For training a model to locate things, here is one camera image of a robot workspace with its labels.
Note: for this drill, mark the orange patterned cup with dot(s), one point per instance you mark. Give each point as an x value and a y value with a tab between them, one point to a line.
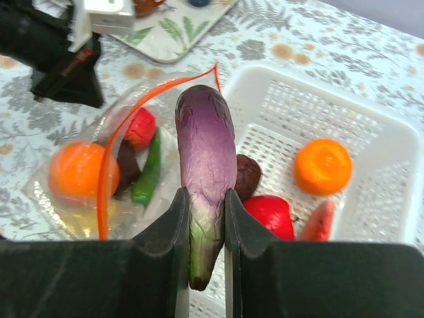
143	8

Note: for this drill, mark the fake watermelon slice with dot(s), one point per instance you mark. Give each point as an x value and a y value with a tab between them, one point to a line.
318	226

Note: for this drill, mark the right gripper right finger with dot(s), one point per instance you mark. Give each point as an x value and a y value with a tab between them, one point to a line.
269	277

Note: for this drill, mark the floral serving tray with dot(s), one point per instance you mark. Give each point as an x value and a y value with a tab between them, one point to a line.
169	33

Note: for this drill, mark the fake red strawberry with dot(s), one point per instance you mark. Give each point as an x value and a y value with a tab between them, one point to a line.
141	130

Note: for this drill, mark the fake red apple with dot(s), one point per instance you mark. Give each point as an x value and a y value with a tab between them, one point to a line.
273	213

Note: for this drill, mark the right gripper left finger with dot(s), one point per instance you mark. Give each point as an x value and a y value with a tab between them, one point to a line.
146	276

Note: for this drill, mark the floral table mat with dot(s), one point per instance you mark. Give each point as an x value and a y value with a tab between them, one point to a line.
364	57

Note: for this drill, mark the clear zip top bag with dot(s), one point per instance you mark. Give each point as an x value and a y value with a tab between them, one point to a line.
121	173

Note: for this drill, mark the fake purple eggplant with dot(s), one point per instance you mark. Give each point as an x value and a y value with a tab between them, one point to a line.
208	168

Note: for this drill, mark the fake orange half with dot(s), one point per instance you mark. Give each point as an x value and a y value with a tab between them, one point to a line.
322	167

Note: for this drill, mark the fake whole orange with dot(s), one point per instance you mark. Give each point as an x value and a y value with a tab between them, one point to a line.
74	169

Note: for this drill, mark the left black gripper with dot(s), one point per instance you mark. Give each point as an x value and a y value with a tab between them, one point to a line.
63	69

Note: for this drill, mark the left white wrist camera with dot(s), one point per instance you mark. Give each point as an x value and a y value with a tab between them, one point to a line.
101	17

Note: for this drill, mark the fake green chili pepper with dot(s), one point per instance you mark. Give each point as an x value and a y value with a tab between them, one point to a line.
145	186

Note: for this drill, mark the dark blue cup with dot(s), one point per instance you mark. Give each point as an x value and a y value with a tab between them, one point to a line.
199	3

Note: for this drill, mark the fake dark beet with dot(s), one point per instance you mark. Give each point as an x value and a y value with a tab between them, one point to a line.
248	176

